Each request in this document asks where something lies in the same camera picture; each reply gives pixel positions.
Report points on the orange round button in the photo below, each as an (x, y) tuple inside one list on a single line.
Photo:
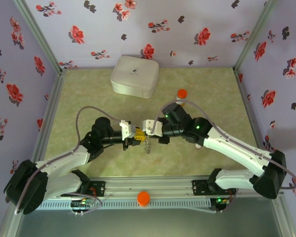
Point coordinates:
[(143, 198)]

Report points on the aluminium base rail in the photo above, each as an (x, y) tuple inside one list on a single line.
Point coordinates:
[(148, 184)]

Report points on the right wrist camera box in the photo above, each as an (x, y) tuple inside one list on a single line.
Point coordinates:
[(151, 126)]

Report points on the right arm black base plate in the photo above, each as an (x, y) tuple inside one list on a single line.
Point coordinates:
[(199, 187)]

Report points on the white zip case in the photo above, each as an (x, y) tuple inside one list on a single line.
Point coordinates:
[(134, 79)]

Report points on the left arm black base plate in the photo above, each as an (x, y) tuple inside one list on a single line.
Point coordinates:
[(98, 188)]

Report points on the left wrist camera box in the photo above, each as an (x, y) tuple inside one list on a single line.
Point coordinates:
[(127, 129)]

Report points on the aluminium side rail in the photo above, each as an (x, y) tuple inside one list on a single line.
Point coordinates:
[(246, 98), (49, 113)]

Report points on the aluminium corner post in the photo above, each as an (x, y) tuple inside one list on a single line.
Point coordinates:
[(256, 32), (39, 32)]

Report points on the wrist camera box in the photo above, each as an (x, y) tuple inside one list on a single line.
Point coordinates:
[(127, 129), (151, 126)]

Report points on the orange lid bottle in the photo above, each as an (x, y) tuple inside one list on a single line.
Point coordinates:
[(182, 93)]

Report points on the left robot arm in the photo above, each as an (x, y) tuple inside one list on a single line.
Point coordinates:
[(17, 187)]

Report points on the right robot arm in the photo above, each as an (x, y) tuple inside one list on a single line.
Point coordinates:
[(271, 180)]

